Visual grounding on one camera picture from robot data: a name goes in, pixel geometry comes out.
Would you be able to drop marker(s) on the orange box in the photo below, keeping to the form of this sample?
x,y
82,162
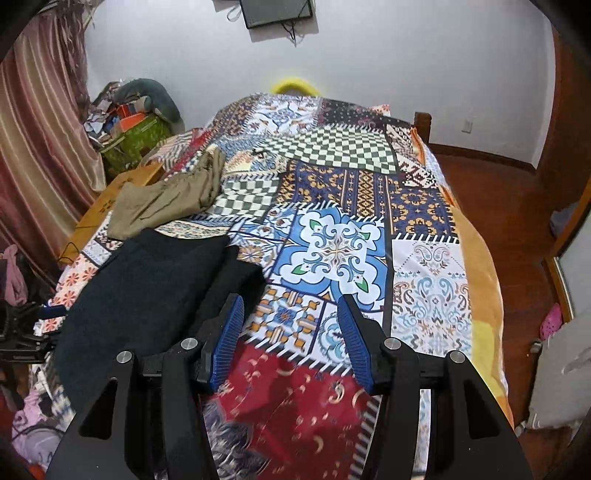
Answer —
x,y
131,121

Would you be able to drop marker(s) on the small black object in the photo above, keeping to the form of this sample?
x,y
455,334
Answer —
x,y
261,154

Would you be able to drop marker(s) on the pink cloth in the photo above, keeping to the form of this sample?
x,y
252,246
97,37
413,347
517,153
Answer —
x,y
16,281

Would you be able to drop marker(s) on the brown wooden door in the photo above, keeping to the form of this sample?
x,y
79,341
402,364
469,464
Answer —
x,y
572,115

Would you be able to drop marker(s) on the wooden lap table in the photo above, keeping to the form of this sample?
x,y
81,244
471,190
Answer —
x,y
99,203

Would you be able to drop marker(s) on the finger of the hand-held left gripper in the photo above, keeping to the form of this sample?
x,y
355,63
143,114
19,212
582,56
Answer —
x,y
51,311

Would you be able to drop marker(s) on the white wall socket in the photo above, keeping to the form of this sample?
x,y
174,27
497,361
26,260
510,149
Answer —
x,y
467,125

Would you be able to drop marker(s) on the black pants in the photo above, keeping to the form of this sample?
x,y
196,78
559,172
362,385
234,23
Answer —
x,y
147,295

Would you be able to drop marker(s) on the pile of papers and boxes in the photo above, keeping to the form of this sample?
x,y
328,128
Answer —
x,y
104,106

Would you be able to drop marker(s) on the yellow round object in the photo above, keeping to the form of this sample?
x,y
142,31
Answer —
x,y
291,84

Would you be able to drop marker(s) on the grey cushion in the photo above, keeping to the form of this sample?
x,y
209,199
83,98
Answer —
x,y
563,378

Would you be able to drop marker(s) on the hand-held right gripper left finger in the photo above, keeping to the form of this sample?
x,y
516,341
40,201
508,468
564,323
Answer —
x,y
226,341

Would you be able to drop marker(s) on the wooden mirror frame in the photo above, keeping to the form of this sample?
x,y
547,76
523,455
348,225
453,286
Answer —
x,y
561,277

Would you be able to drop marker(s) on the patchwork printed blanket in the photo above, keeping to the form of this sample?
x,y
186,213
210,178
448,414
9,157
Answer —
x,y
337,249

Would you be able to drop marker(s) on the khaki pants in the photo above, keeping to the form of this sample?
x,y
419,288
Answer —
x,y
161,203

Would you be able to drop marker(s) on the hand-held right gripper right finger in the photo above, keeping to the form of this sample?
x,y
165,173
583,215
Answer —
x,y
355,341

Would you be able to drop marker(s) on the wooden bed post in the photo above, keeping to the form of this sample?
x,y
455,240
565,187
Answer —
x,y
422,127

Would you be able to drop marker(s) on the orange yellow blanket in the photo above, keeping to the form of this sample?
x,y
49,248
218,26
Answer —
x,y
480,286

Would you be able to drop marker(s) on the pink shoe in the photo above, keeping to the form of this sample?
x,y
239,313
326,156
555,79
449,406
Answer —
x,y
551,321

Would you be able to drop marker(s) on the green patterned bag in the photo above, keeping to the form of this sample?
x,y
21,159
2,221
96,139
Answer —
x,y
134,138

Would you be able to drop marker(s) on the striped pink curtain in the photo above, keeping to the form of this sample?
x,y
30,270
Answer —
x,y
41,138

